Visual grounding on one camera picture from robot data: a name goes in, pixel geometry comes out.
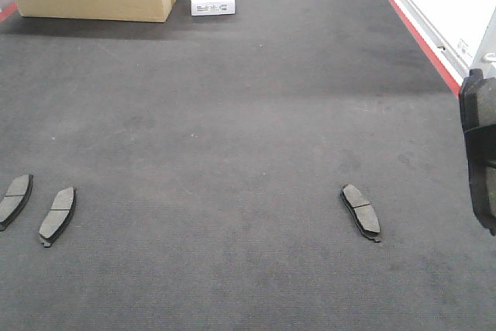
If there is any black conveyor belt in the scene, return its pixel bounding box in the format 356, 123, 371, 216
0, 0, 496, 331

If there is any dark brake pad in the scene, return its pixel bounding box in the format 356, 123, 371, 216
1, 174, 33, 231
458, 68, 495, 235
340, 184, 381, 243
39, 187, 77, 248

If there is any white right side panel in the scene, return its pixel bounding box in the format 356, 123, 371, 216
406, 0, 495, 78

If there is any red conveyor frame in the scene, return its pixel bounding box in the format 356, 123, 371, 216
1, 0, 450, 100

